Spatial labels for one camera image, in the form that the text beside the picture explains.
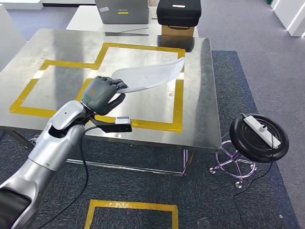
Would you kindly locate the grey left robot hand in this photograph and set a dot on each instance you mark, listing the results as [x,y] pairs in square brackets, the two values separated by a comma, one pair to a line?
[100,94]

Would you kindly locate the white plastic part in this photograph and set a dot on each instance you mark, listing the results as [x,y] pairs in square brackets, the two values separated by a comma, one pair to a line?
[150,75]

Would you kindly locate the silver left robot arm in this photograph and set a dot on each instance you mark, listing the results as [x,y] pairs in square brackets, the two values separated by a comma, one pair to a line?
[54,142]

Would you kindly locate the steel workbench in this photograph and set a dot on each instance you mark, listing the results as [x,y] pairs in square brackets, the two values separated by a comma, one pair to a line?
[197,94]

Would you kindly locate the grey laptop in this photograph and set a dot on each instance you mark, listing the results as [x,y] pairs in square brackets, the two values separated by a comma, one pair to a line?
[123,11]

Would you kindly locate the yellow bench marking tape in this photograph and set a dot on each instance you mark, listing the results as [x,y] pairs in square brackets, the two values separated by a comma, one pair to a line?
[177,104]

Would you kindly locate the yellow floor tape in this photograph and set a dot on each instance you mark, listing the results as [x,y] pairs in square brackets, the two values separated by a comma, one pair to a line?
[133,205]

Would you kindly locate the steel table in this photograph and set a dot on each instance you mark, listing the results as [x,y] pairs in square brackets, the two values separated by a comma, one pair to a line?
[9,41]

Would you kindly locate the black bag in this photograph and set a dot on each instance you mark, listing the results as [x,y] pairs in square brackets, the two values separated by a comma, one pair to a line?
[178,14]

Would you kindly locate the white plinth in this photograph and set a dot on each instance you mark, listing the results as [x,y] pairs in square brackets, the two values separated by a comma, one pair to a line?
[291,15]
[21,3]

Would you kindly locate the black stool chrome base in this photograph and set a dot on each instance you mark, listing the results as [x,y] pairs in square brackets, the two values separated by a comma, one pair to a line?
[248,145]

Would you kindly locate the white power strip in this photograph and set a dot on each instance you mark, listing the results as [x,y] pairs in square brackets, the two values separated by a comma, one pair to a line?
[260,129]

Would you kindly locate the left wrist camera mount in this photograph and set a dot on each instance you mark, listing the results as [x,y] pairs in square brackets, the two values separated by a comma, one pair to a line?
[114,126]

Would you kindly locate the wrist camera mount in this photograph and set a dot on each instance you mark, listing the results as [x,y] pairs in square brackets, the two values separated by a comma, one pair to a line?
[204,223]
[114,126]

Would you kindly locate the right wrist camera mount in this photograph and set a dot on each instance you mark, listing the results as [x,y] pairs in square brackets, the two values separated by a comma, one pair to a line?
[204,223]

